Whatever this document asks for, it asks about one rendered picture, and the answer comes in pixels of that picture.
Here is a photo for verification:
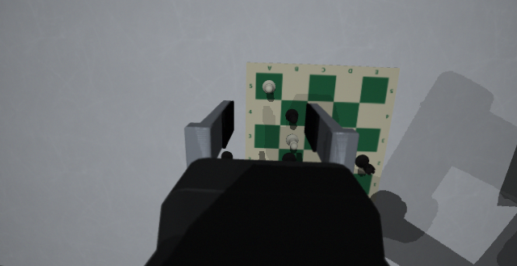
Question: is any white chess pawn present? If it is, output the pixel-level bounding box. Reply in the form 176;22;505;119
286;134;299;150
263;80;275;93

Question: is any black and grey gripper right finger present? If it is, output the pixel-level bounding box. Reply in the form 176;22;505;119
305;103;359;174

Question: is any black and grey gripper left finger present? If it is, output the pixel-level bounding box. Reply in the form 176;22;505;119
184;100;234;168

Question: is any green and cream chessboard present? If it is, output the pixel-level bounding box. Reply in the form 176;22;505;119
246;62;400;202

